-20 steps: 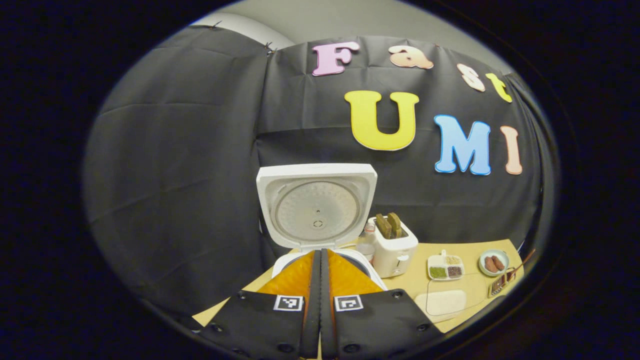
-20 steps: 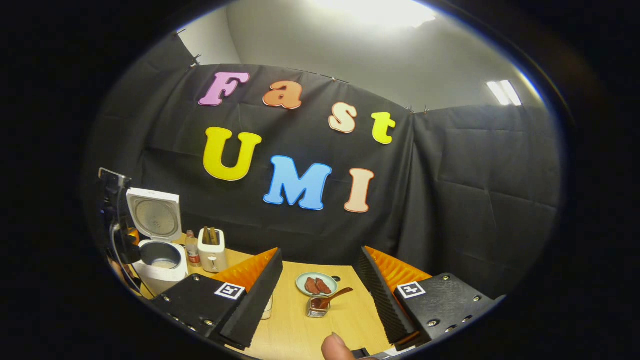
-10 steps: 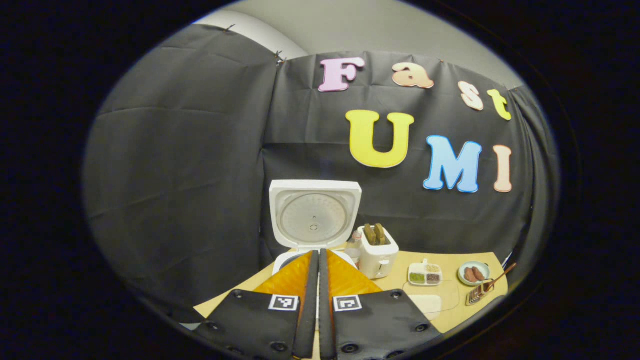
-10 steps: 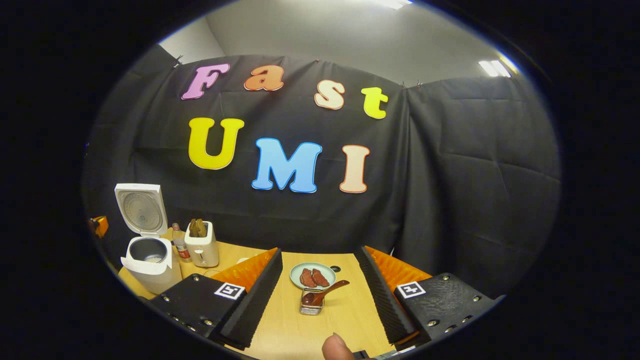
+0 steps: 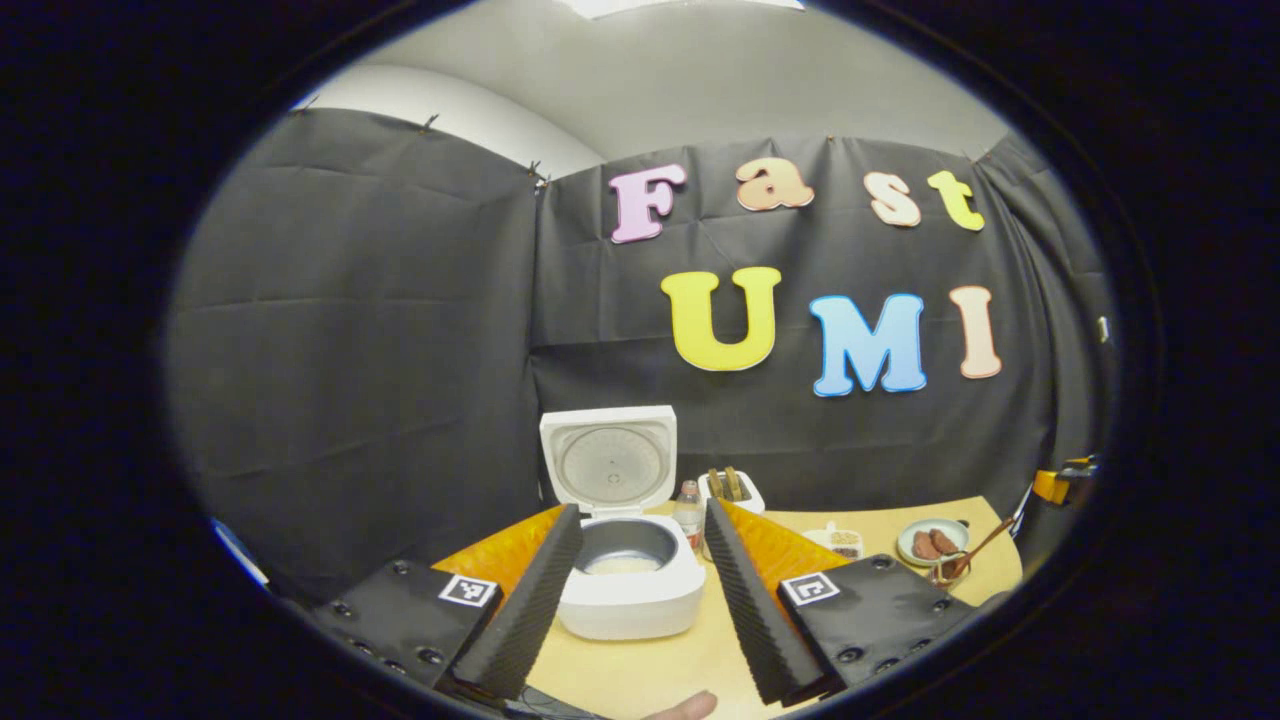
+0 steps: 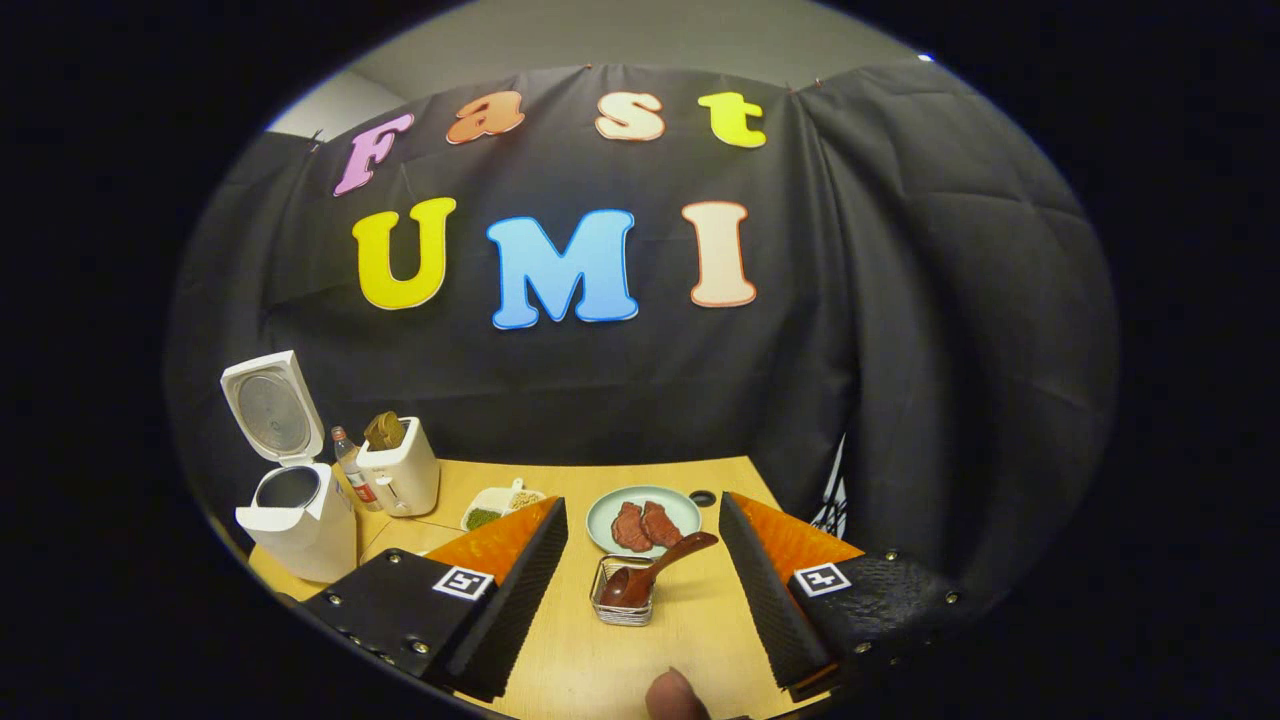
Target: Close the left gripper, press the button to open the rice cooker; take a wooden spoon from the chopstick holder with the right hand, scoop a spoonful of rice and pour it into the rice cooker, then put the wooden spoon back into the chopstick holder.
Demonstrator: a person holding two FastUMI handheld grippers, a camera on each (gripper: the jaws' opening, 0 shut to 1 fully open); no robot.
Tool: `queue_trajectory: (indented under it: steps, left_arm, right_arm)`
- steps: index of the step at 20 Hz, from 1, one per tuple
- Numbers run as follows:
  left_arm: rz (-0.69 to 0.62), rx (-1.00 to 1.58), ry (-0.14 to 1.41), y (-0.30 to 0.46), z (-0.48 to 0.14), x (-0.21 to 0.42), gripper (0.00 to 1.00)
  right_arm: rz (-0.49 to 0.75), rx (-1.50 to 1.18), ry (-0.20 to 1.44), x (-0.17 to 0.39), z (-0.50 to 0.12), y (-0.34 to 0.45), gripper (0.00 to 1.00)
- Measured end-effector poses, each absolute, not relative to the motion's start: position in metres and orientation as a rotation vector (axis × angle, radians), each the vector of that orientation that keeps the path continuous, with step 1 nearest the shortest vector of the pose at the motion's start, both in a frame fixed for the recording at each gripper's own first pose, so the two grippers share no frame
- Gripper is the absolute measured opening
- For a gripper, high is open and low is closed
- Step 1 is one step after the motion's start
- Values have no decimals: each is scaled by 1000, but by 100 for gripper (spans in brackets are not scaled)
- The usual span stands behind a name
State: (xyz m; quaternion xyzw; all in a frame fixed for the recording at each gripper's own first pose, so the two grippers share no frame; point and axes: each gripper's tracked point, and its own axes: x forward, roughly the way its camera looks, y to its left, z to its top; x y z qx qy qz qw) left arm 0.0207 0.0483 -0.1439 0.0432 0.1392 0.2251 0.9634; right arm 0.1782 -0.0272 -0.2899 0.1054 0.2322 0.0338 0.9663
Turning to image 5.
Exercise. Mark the white divided grain dish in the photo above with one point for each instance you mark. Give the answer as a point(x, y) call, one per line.
point(840, 542)

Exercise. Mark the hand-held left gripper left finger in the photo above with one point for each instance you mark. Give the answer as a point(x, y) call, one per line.
point(530, 610)

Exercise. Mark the white toaster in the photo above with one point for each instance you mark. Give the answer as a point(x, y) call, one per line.
point(750, 495)

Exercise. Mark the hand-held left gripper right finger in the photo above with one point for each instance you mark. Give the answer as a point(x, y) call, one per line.
point(755, 610)

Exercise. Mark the clear plastic bottle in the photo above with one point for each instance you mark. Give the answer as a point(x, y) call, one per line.
point(688, 515)

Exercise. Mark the large square ceiling light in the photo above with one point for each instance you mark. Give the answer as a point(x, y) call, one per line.
point(680, 6)

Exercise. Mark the brown meat steak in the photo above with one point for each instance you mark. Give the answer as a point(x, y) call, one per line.
point(945, 541)
point(923, 546)

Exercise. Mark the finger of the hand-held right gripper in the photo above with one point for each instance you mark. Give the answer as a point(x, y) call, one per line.
point(1050, 487)

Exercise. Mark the white rice cooker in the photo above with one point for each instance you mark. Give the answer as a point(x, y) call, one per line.
point(630, 600)

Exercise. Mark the brown wooden spoon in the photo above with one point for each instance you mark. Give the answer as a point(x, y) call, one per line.
point(975, 550)

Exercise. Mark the black backdrop cloth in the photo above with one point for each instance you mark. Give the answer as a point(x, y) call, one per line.
point(380, 350)

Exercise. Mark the pale green plate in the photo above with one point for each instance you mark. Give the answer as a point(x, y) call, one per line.
point(910, 540)

